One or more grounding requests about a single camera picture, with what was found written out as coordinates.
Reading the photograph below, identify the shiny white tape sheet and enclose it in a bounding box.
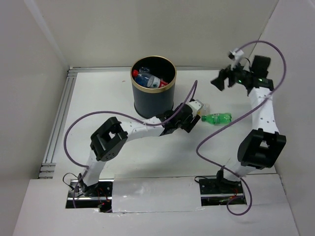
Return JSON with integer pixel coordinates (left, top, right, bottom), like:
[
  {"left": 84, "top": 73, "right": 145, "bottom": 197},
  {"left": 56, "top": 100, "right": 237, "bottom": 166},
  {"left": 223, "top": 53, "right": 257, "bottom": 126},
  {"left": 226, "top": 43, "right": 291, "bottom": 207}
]
[{"left": 112, "top": 177, "right": 202, "bottom": 213}]

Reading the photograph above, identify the green soda bottle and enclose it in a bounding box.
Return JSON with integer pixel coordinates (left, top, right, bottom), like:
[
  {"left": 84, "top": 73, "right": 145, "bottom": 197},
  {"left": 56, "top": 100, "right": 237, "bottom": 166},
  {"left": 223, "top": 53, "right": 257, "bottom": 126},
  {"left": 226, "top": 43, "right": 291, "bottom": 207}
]
[{"left": 201, "top": 113, "right": 232, "bottom": 125}]

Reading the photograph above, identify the black bin with gold rim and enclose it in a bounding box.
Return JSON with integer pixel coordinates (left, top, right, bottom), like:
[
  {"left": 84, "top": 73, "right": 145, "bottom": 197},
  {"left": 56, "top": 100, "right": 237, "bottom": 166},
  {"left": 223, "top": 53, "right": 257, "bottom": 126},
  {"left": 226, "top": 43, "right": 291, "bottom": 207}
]
[{"left": 130, "top": 56, "right": 177, "bottom": 118}]

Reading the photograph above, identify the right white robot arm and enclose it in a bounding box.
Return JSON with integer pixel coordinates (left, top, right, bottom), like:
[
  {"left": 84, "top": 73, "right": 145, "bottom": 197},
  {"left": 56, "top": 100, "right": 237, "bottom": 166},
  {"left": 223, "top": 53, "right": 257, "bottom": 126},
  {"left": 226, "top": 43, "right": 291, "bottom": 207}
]
[{"left": 211, "top": 56, "right": 286, "bottom": 193}]

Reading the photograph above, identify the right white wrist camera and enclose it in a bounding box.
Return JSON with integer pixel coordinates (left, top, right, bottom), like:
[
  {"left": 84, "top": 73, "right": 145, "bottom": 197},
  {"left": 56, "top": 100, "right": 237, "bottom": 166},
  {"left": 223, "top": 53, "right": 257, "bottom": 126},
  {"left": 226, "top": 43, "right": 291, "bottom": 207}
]
[{"left": 228, "top": 48, "right": 244, "bottom": 71}]

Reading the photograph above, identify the small bottle yellow cap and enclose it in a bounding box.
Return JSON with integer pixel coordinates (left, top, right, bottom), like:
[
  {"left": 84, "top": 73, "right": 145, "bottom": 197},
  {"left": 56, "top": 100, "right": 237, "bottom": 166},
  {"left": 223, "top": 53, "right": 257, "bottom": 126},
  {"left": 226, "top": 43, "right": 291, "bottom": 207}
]
[{"left": 198, "top": 104, "right": 210, "bottom": 116}]

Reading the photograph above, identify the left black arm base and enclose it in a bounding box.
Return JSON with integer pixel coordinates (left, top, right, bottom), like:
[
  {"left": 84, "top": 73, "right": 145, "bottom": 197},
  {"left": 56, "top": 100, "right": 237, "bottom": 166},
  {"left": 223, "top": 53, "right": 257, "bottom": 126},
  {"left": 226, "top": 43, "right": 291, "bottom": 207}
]
[{"left": 62, "top": 173, "right": 114, "bottom": 213}]

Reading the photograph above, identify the clear bottle red label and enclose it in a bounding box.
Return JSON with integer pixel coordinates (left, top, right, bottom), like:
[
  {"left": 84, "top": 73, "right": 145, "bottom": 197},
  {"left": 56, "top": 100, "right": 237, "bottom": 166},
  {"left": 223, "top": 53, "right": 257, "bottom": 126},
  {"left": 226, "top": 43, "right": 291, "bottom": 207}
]
[{"left": 148, "top": 75, "right": 168, "bottom": 89}]

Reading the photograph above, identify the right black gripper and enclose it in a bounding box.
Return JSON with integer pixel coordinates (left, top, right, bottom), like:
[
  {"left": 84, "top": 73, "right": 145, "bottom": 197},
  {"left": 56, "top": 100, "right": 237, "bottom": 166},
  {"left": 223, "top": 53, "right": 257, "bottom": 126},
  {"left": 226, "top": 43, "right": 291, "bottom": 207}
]
[{"left": 211, "top": 58, "right": 253, "bottom": 91}]

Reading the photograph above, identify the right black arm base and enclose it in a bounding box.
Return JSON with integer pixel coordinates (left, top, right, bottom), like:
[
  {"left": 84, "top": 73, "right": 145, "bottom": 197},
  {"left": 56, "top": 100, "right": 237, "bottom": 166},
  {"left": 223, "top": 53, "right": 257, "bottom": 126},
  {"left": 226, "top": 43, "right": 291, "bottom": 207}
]
[{"left": 194, "top": 170, "right": 247, "bottom": 207}]

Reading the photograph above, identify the clear bottle blue label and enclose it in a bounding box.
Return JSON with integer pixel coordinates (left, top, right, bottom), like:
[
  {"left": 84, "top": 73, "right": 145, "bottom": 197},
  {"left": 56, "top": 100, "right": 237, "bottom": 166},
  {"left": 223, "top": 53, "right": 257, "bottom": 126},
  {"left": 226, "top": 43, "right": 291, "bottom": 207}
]
[{"left": 132, "top": 67, "right": 152, "bottom": 88}]

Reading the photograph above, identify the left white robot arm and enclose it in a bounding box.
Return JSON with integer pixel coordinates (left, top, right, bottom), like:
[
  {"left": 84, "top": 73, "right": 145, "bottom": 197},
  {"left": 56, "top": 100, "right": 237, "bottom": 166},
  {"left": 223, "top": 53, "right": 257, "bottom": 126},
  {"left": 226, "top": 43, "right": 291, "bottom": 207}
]
[{"left": 78, "top": 100, "right": 203, "bottom": 196}]

